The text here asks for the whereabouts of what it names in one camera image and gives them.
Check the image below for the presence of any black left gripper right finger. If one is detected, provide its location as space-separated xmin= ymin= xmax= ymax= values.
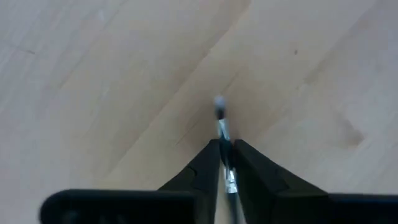
xmin=232 ymin=138 xmax=398 ymax=224

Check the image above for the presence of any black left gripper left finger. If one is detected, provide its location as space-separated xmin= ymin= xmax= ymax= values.
xmin=39 ymin=138 xmax=223 ymax=224

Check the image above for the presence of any black makeup brush silver ferrule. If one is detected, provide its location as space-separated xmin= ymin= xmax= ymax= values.
xmin=213 ymin=95 xmax=246 ymax=224

